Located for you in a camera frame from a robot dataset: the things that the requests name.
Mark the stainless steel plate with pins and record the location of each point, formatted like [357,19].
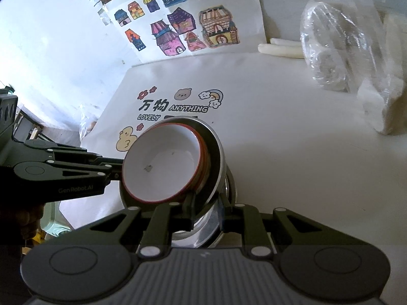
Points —
[233,187]
[200,232]

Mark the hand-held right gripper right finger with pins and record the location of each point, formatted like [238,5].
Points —
[224,219]

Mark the coloured houses drawing sheet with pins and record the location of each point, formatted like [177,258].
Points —
[251,12]

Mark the white printed tablecloth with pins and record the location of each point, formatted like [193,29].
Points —
[286,133]

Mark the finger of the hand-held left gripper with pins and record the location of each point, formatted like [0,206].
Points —
[73,153]
[73,173]

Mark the white red-rimmed bowl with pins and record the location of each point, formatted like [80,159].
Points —
[205,159]
[165,165]

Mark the clear bag of fruit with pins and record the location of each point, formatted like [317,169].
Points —
[87,127]

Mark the pale green plastic stool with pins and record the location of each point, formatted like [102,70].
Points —
[55,219]

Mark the white wrapped bundle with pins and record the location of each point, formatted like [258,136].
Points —
[391,101]

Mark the stainless steel bowl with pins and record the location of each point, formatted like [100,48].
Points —
[217,162]

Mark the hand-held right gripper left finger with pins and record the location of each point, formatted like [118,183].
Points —
[190,213]

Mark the person's left hand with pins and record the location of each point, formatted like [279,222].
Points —
[28,222]

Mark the clear plastic bag white rolls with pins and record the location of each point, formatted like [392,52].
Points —
[337,44]

